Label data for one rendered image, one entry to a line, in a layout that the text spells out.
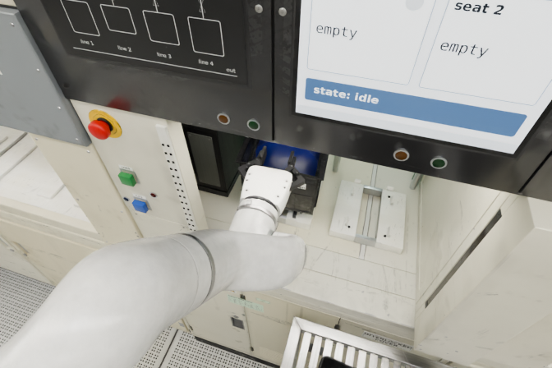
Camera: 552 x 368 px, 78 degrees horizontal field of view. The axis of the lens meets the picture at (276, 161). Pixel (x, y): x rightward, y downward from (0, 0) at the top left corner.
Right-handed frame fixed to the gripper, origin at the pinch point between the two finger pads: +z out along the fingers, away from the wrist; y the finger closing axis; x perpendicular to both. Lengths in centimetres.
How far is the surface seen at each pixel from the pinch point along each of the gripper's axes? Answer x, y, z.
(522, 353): -28, 62, -20
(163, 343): -119, -50, -19
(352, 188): -28.0, 20.4, 19.1
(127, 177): 2.1, -29.1, -15.9
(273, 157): -13.9, -4.2, 13.1
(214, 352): -119, -25, -17
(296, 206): -22.5, 5.0, 3.6
